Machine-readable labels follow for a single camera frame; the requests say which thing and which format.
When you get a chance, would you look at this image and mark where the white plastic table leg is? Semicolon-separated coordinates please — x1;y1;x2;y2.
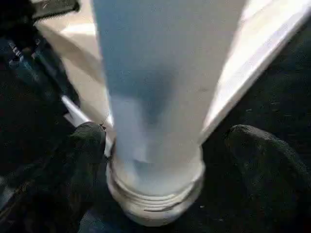
91;0;249;196

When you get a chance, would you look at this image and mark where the black work mat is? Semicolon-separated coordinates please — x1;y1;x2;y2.
0;0;311;233

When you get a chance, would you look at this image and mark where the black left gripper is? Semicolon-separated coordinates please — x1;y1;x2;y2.
0;0;81;115

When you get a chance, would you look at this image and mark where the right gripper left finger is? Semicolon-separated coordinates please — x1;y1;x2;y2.
0;122;115;233

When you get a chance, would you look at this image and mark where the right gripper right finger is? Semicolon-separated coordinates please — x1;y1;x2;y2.
225;124;311;233

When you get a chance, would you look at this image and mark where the white plastic table top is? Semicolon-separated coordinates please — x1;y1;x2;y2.
34;0;311;227

